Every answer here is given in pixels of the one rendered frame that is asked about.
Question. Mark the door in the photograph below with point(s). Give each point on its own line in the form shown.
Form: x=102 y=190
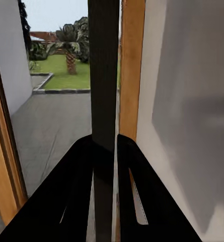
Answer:
x=45 y=94

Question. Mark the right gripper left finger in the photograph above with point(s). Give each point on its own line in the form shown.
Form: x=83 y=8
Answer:
x=58 y=210

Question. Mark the poster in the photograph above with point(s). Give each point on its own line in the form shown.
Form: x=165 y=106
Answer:
x=103 y=20

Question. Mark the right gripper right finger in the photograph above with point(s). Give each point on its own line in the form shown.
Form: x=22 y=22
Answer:
x=166 y=221

